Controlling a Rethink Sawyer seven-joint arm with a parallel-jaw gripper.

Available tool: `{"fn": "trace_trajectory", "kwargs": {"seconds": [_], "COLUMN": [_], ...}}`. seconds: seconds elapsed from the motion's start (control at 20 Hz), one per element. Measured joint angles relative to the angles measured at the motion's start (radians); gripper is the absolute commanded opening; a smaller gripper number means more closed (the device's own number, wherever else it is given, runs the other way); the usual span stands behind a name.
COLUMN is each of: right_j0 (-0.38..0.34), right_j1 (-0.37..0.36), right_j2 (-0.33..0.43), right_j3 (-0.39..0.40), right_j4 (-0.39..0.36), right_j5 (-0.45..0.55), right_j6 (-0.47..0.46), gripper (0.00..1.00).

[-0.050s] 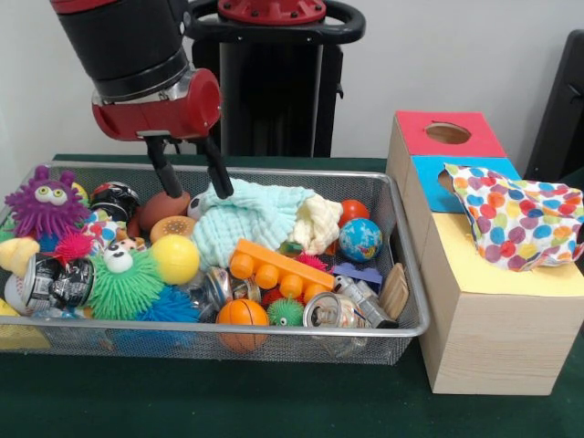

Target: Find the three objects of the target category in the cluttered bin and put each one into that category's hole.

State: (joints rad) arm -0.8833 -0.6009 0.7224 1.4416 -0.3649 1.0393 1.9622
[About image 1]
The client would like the green spiky ball with eyes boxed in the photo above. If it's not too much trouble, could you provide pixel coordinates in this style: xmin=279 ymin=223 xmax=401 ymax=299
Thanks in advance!
xmin=87 ymin=239 xmax=167 ymax=320

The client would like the orange building block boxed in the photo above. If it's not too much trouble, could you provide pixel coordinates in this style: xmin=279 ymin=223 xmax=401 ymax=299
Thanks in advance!
xmin=228 ymin=238 xmax=335 ymax=300

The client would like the small orange basketball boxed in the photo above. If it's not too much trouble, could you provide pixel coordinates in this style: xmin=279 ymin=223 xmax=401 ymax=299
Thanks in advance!
xmin=216 ymin=298 xmax=270 ymax=354

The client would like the shallow clear bin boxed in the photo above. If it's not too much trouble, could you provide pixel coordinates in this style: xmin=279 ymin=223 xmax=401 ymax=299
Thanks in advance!
xmin=0 ymin=162 xmax=432 ymax=366

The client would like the crushed silver can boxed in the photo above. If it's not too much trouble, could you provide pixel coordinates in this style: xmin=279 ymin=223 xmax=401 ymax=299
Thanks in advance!
xmin=304 ymin=292 xmax=369 ymax=331

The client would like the wooden box with three holes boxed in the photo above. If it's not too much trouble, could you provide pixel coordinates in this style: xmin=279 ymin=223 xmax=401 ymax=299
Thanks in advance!
xmin=386 ymin=110 xmax=584 ymax=396

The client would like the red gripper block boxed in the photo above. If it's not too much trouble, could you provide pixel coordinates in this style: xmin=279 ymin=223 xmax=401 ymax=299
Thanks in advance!
xmin=91 ymin=68 xmax=235 ymax=200

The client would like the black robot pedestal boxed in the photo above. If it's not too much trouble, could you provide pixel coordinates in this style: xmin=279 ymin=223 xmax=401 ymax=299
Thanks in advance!
xmin=182 ymin=0 xmax=366 ymax=156

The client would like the yellow ball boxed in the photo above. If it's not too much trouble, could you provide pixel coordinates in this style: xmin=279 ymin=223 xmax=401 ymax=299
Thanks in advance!
xmin=151 ymin=235 xmax=201 ymax=286

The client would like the purple spiky monster toy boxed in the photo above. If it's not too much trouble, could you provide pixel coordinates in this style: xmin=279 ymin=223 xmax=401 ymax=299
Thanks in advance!
xmin=4 ymin=165 xmax=92 ymax=240

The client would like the light teal cloth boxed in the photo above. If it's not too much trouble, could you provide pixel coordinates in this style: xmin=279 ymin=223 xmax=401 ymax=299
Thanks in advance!
xmin=192 ymin=176 xmax=316 ymax=270

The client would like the dark green table cloth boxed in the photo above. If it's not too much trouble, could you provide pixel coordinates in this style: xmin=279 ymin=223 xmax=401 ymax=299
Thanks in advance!
xmin=0 ymin=153 xmax=584 ymax=438

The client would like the colourful patterned cloth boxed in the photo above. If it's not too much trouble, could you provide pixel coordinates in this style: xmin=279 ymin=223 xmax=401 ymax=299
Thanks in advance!
xmin=443 ymin=164 xmax=584 ymax=273

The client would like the blue globe ball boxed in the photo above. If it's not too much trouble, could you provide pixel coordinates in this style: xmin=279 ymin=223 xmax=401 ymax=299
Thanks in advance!
xmin=339 ymin=217 xmax=384 ymax=263

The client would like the cream yellow cloth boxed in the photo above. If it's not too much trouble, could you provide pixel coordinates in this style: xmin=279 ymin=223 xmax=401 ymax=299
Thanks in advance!
xmin=290 ymin=193 xmax=344 ymax=256

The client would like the small brown football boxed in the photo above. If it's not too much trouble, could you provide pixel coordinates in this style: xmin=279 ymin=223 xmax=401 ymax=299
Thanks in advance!
xmin=140 ymin=190 xmax=193 ymax=231

